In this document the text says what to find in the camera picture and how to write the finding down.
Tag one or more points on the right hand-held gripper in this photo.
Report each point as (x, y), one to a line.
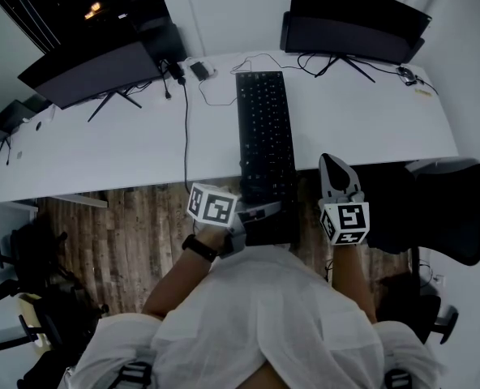
(345, 221)

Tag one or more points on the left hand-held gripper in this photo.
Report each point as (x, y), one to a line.
(211, 207)

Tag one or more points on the black keyboard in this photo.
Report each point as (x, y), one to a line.
(266, 136)

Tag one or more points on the person's right forearm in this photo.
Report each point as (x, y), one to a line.
(349, 278)

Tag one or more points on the person's left forearm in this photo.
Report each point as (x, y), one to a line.
(175, 282)

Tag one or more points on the person's left hand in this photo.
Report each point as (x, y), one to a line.
(252, 216)

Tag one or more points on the black wristwatch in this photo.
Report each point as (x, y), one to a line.
(199, 249)

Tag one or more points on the white desk foot bar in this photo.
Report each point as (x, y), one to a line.
(80, 200)
(422, 165)

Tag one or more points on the person's white shirt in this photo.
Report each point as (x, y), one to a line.
(264, 318)

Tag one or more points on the black mesh office chair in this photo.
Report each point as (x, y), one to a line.
(451, 209)

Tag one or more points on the yellow label strip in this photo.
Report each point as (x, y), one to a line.
(423, 92)

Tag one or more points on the small black device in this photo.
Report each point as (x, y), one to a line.
(407, 75)

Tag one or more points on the black power adapter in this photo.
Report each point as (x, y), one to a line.
(198, 71)

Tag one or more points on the black curved monitor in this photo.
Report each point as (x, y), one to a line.
(353, 14)

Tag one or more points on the black power strip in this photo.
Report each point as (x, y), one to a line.
(175, 71)

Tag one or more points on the black monitor with V stand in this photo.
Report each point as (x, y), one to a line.
(98, 71)

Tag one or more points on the small white object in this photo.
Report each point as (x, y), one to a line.
(51, 113)

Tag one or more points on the black laptop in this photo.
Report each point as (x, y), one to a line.
(9, 116)

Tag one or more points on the white wall socket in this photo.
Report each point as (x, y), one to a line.
(439, 279)

